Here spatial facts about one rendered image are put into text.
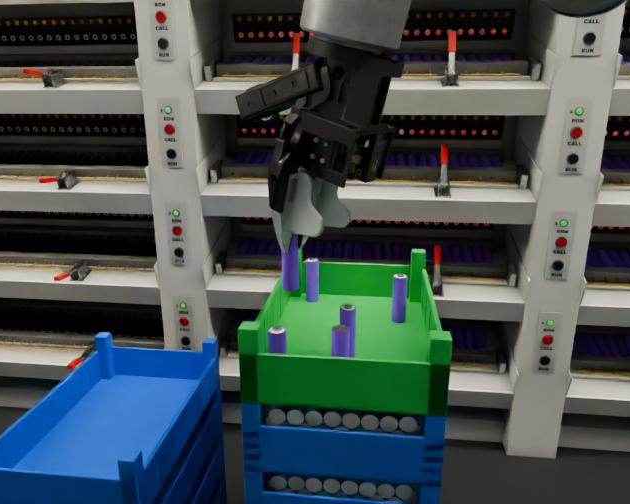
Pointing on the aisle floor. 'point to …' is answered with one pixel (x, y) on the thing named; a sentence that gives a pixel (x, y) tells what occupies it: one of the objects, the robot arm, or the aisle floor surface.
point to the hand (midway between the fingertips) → (289, 235)
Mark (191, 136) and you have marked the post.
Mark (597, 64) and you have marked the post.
